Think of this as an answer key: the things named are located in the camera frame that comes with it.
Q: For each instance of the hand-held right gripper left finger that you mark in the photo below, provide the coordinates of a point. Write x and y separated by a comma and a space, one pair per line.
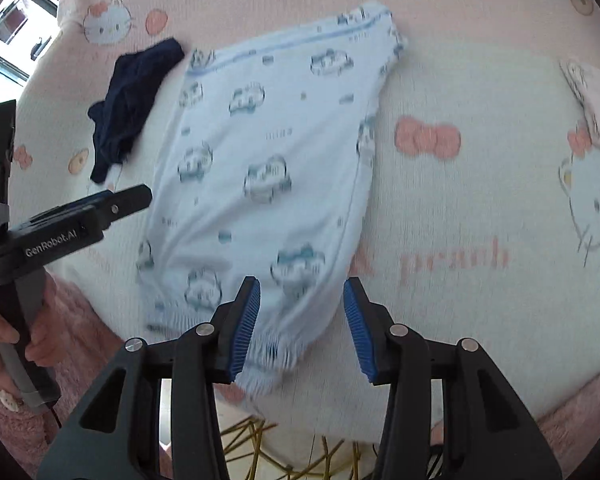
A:
242, 330

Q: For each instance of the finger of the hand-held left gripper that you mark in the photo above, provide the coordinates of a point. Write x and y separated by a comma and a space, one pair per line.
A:
130, 200
87, 201

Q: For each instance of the pink cat printed blanket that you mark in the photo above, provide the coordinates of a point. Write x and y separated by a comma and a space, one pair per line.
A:
480, 210

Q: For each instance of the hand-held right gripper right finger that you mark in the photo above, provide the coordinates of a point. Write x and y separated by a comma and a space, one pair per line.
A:
360, 330

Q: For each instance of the person's left forearm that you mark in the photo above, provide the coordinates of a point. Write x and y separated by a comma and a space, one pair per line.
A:
0, 425

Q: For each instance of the window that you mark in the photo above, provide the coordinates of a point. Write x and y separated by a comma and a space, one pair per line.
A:
10, 20

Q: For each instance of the light blue printed underwear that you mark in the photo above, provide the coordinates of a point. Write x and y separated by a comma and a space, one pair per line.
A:
260, 135

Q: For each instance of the person's pink fluffy right leg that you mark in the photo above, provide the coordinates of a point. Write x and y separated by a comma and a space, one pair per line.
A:
580, 410

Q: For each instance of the navy garment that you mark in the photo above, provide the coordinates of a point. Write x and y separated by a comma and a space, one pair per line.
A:
130, 95

